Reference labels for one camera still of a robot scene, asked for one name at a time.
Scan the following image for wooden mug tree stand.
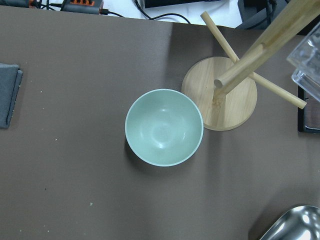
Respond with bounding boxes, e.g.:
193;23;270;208
181;0;320;131

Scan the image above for clear plastic container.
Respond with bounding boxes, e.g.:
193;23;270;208
287;27;320;101

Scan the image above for black framed board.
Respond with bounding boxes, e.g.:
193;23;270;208
297;86;320;134

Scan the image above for black cable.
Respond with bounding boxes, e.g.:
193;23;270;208
134;0;192;25

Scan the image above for stainless steel scoop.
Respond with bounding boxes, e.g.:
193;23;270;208
261;205;320;240

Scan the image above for grey folded cloth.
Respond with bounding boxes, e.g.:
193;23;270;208
0;63;23;129

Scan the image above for mint green bowl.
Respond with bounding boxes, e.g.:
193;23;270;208
124;89;204;167

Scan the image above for grey orange USB hub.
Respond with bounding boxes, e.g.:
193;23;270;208
60;0;104;15

